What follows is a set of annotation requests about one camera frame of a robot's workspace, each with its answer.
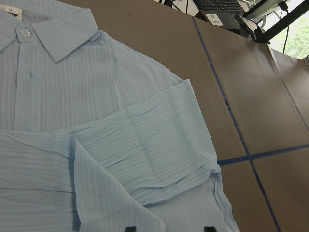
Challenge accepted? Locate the white label on black box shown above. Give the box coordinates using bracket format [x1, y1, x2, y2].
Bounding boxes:
[205, 14, 223, 26]

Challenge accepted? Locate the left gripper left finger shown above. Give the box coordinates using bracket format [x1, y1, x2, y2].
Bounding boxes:
[125, 226, 136, 232]

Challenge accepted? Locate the light blue button-up shirt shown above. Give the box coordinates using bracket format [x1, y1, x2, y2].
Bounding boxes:
[0, 0, 239, 232]

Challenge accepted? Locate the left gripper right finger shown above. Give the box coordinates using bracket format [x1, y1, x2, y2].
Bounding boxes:
[204, 226, 216, 232]

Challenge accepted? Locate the black keyboard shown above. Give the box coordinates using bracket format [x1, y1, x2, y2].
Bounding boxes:
[194, 0, 244, 15]

